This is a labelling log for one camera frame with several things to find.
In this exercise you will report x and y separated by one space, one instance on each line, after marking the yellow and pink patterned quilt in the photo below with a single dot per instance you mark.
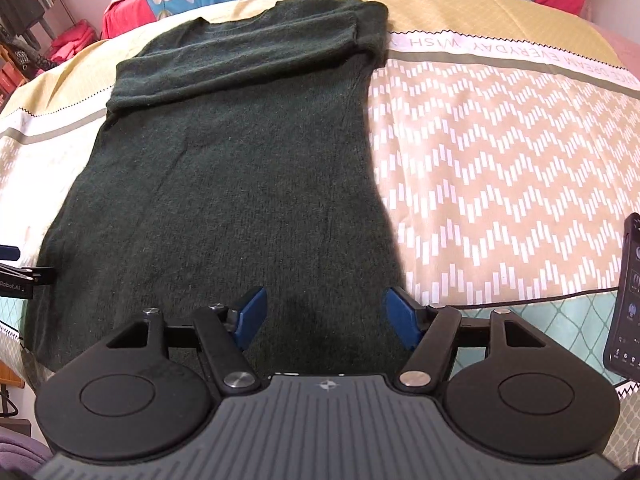
505 147

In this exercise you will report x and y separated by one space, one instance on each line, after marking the dark green knit sweater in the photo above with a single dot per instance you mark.
235 155

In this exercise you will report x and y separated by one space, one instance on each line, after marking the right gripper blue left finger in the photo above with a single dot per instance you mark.
229 329

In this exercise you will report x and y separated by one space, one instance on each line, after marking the black smartphone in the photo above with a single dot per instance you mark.
622 349

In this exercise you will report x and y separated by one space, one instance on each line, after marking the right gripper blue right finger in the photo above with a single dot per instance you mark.
429 333

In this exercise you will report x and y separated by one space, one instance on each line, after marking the red bags pile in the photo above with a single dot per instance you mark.
71 42

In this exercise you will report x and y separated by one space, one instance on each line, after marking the clothes rack with garments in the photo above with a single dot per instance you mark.
18 17

